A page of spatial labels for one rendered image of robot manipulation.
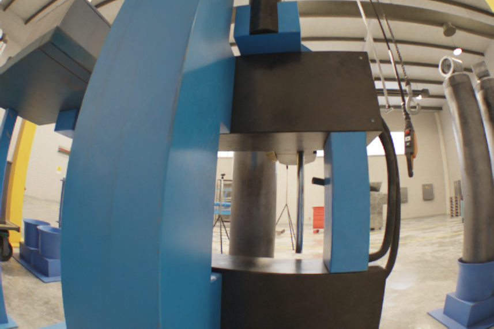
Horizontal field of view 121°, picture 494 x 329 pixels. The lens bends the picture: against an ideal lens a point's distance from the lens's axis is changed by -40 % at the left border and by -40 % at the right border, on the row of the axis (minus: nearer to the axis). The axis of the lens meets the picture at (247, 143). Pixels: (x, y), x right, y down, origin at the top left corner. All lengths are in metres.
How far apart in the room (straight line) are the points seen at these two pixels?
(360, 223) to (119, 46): 0.51
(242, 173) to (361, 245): 0.70
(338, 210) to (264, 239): 0.63
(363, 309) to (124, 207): 0.44
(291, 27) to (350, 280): 0.51
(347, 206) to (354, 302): 0.19
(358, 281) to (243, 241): 0.65
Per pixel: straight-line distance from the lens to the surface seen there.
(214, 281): 0.43
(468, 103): 1.60
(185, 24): 0.34
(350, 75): 0.54
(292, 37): 0.53
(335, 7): 6.51
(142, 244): 0.26
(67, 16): 0.65
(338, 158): 0.45
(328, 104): 0.49
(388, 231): 0.55
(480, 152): 1.52
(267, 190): 1.03
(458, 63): 1.78
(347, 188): 0.45
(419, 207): 15.86
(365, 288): 0.48
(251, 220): 1.01
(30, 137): 2.99
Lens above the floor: 0.72
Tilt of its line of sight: 16 degrees up
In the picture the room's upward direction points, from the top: 3 degrees clockwise
